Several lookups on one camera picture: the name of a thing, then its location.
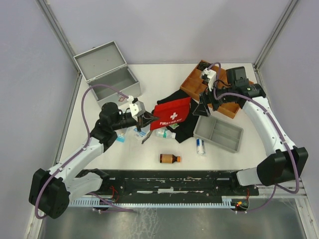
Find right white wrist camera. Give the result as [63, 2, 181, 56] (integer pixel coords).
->
[200, 68, 217, 91]

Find dark rolled item top compartment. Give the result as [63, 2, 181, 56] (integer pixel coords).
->
[197, 61, 211, 71]

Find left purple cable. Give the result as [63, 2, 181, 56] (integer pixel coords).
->
[33, 84, 137, 220]

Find red first aid kit pouch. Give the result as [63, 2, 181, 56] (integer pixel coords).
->
[150, 97, 191, 130]

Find green small sachet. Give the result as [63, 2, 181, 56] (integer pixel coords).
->
[169, 123, 179, 129]

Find grey plastic divided tray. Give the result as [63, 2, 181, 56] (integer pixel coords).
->
[193, 116, 244, 153]

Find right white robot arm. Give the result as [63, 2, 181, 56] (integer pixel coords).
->
[193, 65, 309, 195]

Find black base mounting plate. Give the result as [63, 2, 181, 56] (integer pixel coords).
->
[93, 170, 259, 204]

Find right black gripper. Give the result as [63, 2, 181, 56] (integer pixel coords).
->
[193, 79, 235, 117]

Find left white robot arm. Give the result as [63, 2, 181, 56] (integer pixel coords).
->
[29, 101, 158, 219]

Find light blue mask packet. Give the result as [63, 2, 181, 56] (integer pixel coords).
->
[116, 128, 129, 143]

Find light blue cable duct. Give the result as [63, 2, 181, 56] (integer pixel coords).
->
[69, 196, 237, 209]

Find white blue tube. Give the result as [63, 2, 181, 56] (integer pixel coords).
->
[196, 138, 205, 155]

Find black folded cloth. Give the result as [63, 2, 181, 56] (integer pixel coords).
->
[157, 89, 199, 143]

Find brown medicine bottle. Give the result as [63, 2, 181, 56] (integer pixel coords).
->
[159, 154, 181, 164]

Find purple cable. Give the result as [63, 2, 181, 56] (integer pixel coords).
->
[206, 62, 301, 214]
[33, 84, 137, 220]

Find brown wooden compartment tray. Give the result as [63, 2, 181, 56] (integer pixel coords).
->
[180, 64, 240, 119]

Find black handled scissors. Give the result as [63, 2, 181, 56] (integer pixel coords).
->
[142, 130, 153, 144]

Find blue white gauze packet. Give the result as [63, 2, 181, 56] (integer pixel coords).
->
[133, 126, 150, 140]

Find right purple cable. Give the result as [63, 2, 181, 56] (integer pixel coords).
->
[206, 62, 301, 214]

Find clear bottle green label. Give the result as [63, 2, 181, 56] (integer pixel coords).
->
[156, 128, 176, 139]

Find grey metal first aid box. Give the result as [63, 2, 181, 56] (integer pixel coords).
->
[74, 41, 142, 106]

